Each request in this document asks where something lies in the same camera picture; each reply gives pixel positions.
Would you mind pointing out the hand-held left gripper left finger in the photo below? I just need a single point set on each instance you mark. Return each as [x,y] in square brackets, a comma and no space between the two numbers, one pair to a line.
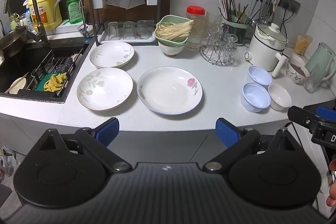
[107,132]

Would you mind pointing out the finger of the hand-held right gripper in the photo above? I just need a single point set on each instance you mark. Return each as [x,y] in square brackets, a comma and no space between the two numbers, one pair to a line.
[299,115]
[326,111]

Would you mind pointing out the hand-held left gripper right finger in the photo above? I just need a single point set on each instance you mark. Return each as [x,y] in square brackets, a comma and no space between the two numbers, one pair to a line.
[228,133]

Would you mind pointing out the plain white bowl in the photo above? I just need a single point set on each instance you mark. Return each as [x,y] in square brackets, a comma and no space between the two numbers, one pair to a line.
[279,96]

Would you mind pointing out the large leaf pattern plate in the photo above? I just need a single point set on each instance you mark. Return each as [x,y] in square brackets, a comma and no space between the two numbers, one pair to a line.
[105,90]

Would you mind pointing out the lilac plastic bowl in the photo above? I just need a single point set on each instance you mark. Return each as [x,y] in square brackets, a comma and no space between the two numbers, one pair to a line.
[254,98]
[260,77]

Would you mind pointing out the pink flower plate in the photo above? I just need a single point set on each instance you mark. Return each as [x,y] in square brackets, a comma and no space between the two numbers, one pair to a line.
[168,90]

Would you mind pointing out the small leaf pattern plate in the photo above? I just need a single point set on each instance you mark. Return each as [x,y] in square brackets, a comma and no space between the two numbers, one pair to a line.
[110,54]

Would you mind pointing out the person's right hand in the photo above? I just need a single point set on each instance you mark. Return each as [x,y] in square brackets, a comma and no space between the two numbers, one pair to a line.
[332,195]

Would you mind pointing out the clear glass tumbler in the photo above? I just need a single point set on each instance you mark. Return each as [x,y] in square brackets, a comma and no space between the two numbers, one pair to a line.
[312,82]

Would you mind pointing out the floral ceramic bowl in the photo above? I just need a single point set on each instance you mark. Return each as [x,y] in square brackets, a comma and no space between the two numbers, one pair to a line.
[292,74]

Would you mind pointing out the pale green kettle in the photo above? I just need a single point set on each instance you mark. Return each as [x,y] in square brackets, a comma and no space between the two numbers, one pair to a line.
[324,56]

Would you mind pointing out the yellow food packet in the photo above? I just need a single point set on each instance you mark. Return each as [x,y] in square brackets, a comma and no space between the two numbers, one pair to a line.
[302,44]

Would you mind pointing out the yellow dish cloth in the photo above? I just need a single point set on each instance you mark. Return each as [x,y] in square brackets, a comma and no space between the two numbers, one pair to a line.
[55,82]

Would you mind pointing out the steel wool scrubber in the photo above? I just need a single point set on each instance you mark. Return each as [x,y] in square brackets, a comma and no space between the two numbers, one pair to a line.
[64,65]

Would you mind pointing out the white electric pot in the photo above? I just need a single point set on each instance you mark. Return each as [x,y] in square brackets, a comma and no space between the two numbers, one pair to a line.
[265,43]

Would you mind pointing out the green sponge pad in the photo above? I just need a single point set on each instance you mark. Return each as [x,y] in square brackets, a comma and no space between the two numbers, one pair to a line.
[40,86]

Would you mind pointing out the group of clear glass cups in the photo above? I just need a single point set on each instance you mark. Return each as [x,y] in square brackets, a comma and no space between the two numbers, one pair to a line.
[231,45]

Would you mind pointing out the white drip tray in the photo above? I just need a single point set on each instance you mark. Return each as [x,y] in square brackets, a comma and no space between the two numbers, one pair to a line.
[126,39]

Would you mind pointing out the black sink drain rack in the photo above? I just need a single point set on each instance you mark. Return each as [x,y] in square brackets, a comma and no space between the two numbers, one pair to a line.
[47,58]

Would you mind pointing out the white bowl with chopsticks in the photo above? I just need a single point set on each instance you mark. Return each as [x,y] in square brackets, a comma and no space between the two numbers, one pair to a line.
[18,85]

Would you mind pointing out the white bowl with brown foot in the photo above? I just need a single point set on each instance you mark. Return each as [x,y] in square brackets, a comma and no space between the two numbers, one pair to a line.
[170,50]

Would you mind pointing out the small drinking glass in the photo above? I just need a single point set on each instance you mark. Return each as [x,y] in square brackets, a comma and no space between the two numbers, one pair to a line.
[128,29]
[142,29]
[113,29]

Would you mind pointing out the green chopstick holder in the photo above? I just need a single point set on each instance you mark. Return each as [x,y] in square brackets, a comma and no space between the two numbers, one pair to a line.
[236,29]

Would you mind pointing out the purple plastic piece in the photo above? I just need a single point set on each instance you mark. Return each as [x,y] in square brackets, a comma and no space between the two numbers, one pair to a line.
[226,28]

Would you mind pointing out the plastic bag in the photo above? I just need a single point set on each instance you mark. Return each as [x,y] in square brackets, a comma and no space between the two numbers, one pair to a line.
[6,161]

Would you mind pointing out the green colander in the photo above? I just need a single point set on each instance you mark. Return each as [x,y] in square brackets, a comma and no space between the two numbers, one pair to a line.
[173,43]

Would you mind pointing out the black kitchen sink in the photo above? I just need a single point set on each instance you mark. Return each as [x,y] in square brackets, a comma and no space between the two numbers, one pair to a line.
[15,66]

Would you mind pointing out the black dish rack with glasses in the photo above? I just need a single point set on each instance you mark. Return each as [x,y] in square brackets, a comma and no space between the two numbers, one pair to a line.
[94,16]

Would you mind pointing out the hanging kitchen utensils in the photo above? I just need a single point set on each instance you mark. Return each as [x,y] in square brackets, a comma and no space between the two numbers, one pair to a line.
[262,3]

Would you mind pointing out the dry noodles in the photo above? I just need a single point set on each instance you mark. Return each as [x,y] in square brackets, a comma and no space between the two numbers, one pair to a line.
[170,31]

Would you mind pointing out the red lid glass jar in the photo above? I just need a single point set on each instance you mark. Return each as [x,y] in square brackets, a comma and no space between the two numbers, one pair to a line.
[195,19]

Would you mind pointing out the green dish soap bottle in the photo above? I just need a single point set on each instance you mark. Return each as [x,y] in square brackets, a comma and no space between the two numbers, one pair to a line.
[73,11]

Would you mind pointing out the bundle of chopsticks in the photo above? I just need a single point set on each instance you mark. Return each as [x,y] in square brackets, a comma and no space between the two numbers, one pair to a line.
[223,7]

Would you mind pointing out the chrome faucet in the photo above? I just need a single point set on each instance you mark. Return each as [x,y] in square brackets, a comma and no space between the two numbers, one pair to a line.
[81,6]

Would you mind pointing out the dark tall faucet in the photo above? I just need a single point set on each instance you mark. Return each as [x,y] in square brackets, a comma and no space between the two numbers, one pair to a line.
[39,22]

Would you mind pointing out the dark metal pot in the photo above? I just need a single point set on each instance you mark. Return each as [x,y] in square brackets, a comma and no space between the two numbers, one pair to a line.
[13,40]

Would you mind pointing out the yellow detergent jug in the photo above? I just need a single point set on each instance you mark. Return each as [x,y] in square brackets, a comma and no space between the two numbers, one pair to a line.
[44,8]

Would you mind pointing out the blue white bottle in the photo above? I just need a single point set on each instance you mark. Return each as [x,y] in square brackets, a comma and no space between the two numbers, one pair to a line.
[27,16]

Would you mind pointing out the dark wall socket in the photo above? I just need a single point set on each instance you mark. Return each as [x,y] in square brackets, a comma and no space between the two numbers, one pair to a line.
[292,5]

